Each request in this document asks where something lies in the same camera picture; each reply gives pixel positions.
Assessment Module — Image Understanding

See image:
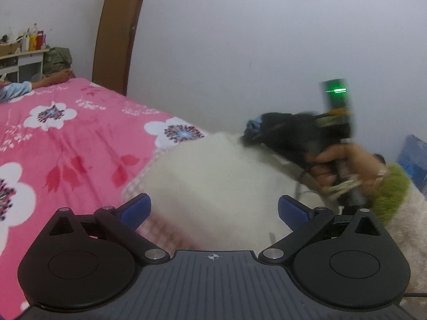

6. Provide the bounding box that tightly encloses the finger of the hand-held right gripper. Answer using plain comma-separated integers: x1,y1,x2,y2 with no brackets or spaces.
242,116,267,148

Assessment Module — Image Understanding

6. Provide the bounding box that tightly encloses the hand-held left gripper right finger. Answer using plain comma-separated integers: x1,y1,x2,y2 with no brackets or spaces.
258,194,385,265

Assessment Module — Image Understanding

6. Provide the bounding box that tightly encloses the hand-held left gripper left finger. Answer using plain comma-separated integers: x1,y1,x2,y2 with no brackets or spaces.
49,193,170,265

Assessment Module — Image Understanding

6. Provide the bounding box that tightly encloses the cream fleece garment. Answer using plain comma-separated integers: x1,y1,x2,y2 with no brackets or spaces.
123,131,345,251

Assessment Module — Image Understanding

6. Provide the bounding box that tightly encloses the person's right hand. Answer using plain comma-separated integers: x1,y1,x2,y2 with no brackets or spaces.
305,142,388,201

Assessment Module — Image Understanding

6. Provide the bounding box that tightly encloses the pink floral blanket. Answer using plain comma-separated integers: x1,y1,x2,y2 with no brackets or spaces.
0,77,210,320

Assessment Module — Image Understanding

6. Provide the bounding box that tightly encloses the white fluffy cloth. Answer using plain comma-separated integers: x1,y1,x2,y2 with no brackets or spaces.
383,187,427,305

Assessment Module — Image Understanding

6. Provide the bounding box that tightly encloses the blue box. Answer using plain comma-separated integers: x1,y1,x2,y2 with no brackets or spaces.
397,134,427,198

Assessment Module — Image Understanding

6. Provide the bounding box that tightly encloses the green bag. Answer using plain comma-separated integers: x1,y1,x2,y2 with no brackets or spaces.
43,47,73,74

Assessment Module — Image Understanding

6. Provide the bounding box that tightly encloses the white shelf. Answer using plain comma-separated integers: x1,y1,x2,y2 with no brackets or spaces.
0,48,50,83

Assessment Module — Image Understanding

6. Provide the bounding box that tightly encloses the cardboard box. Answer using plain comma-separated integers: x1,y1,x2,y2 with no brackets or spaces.
0,42,21,57

